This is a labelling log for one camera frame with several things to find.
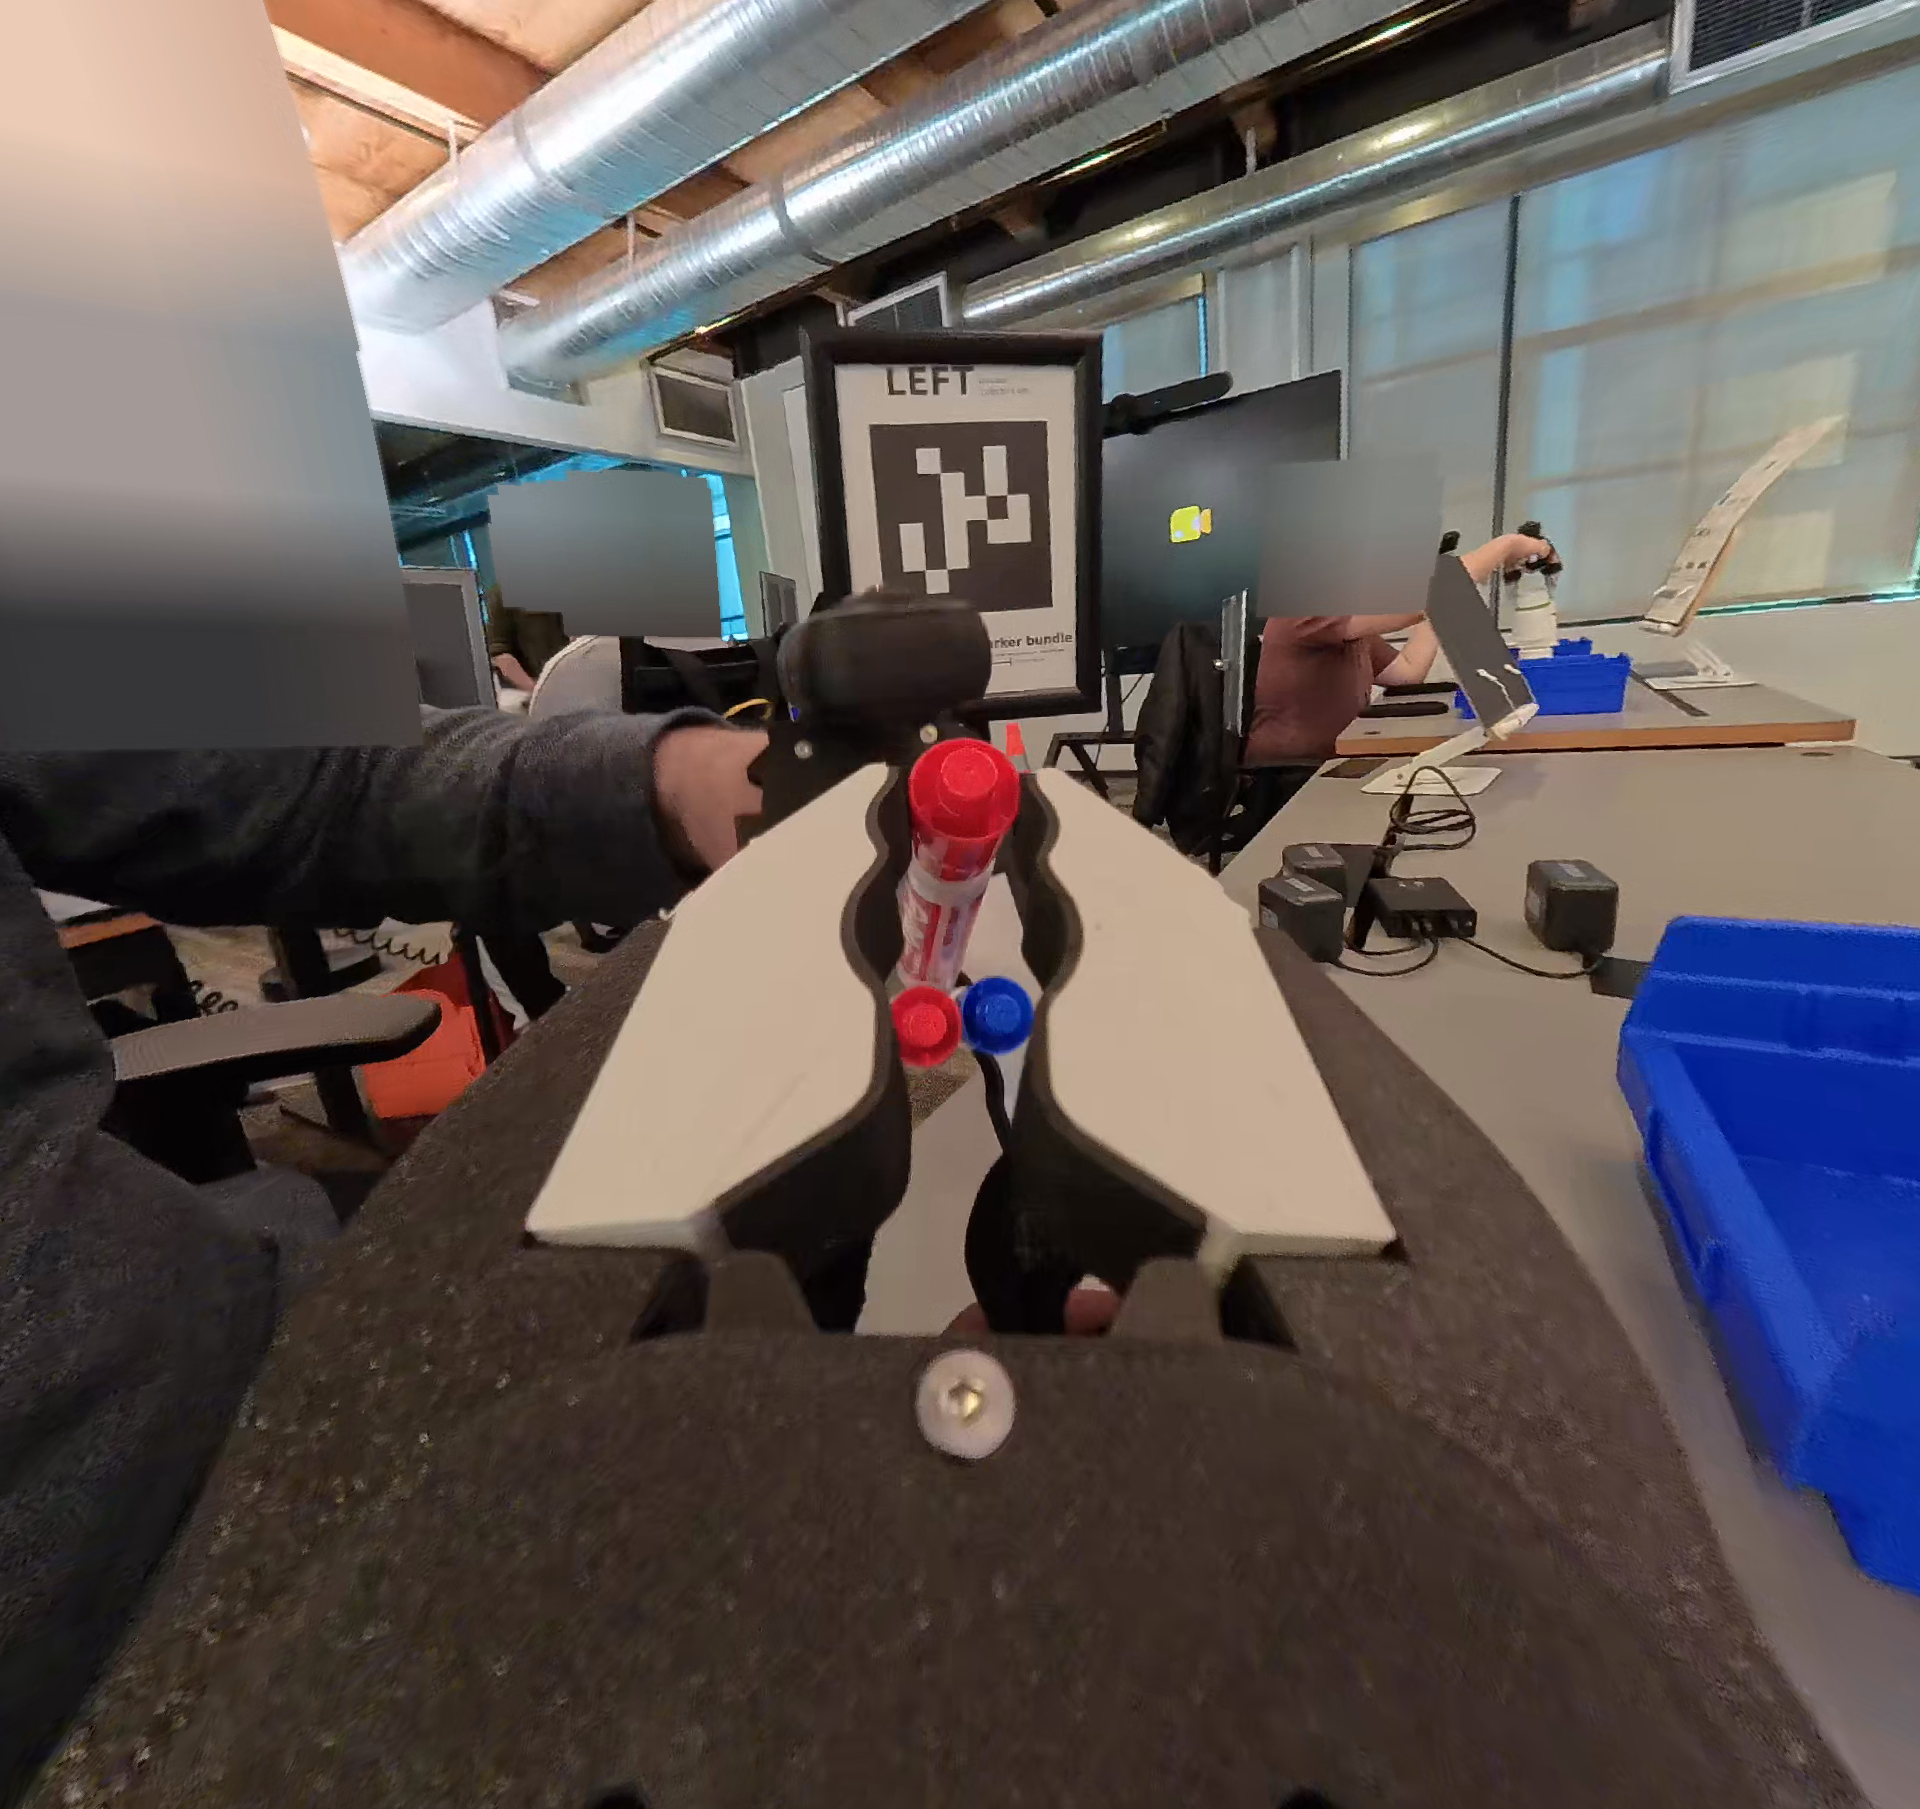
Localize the orange plastic case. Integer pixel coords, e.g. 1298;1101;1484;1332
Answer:
356;988;492;1124

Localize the black webcam bar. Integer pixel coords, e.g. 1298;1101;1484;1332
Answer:
1104;372;1236;437

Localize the small blue plastic bin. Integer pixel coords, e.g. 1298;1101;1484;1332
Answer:
1456;634;1635;719

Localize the black computer monitor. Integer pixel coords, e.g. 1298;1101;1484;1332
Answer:
1104;372;1347;658

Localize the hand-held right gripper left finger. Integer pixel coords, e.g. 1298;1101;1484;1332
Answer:
525;762;917;1333

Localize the small wall vent grille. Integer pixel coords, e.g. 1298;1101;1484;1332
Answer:
647;361;747;450

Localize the paper strip on stand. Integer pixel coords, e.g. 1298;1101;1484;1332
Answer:
1639;414;1849;690

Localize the black coiled cable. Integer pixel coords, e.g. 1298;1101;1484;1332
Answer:
1383;762;1481;859

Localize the black power cable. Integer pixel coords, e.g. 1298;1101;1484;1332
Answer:
1461;930;1614;978

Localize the black office chair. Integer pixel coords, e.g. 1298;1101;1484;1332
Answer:
57;914;446;1183

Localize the person's dark grey sweater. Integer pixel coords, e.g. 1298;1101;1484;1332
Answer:
0;849;347;1789

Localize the black jacket on chair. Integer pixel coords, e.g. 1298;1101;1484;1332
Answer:
1132;620;1280;870

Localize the blue whiteboard marker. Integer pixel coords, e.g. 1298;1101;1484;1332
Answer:
959;975;1041;1113

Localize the large blue plastic bin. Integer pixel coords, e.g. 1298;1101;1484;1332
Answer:
1617;916;1920;1596

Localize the grey computer monitor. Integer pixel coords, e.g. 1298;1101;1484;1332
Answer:
397;565;501;715

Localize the person's left forearm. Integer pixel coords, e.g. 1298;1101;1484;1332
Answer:
0;706;695;945

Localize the thin silver ventilation duct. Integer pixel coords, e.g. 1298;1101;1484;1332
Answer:
959;39;1676;329

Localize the black charging hub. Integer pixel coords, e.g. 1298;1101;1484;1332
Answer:
1354;874;1481;942

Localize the dark tablet on white stand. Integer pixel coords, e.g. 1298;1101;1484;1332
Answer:
1359;533;1542;800

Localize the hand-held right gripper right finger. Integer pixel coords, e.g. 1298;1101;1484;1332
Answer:
968;768;1404;1341

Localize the person's left hand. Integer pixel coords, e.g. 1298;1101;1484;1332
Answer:
652;719;773;884

